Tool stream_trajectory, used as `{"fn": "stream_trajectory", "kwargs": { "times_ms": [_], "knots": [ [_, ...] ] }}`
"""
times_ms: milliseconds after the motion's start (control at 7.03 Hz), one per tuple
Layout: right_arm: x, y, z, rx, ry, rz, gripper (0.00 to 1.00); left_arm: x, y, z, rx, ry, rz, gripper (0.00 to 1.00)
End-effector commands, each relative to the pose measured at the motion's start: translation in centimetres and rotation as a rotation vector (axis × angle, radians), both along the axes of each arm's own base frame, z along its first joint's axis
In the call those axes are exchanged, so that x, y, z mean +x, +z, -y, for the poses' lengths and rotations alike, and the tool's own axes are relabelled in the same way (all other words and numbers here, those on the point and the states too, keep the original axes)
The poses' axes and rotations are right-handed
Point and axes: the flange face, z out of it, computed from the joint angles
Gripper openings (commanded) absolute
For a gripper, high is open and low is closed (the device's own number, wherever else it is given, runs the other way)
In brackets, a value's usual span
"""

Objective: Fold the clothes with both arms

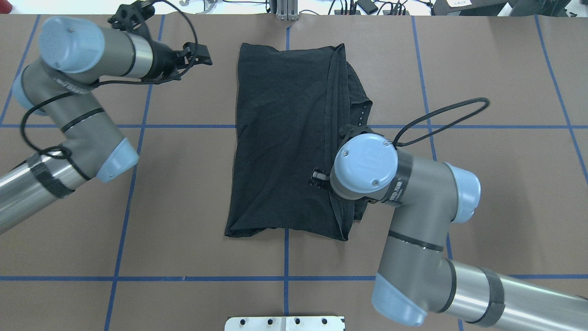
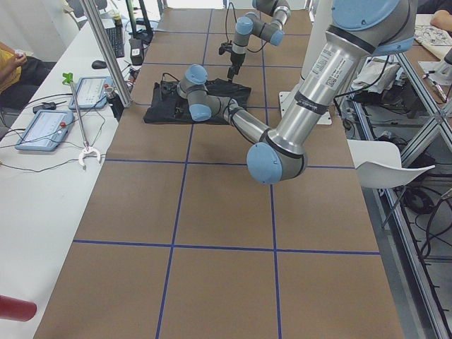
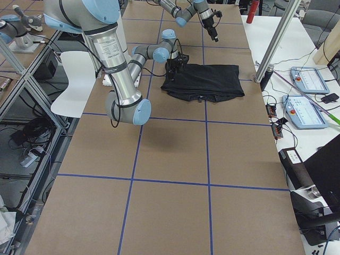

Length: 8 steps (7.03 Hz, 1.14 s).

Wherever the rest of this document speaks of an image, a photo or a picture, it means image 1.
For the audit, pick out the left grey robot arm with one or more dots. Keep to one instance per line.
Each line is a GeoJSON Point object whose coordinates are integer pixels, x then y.
{"type": "Point", "coordinates": [72, 137]}

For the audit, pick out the black graphic t-shirt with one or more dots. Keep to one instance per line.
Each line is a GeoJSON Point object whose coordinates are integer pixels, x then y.
{"type": "Point", "coordinates": [293, 110]}

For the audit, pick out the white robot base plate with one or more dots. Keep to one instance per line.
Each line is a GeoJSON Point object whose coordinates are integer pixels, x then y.
{"type": "Point", "coordinates": [286, 323]}

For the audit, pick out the aluminium frame post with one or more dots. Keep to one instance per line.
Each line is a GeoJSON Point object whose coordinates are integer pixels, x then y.
{"type": "Point", "coordinates": [285, 10]}

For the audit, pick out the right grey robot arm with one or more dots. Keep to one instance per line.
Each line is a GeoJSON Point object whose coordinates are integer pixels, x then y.
{"type": "Point", "coordinates": [414, 278]}

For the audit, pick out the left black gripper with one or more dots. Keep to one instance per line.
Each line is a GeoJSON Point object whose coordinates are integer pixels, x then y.
{"type": "Point", "coordinates": [162, 58]}

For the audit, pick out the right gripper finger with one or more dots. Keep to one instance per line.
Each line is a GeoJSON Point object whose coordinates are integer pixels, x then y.
{"type": "Point", "coordinates": [319, 179]}

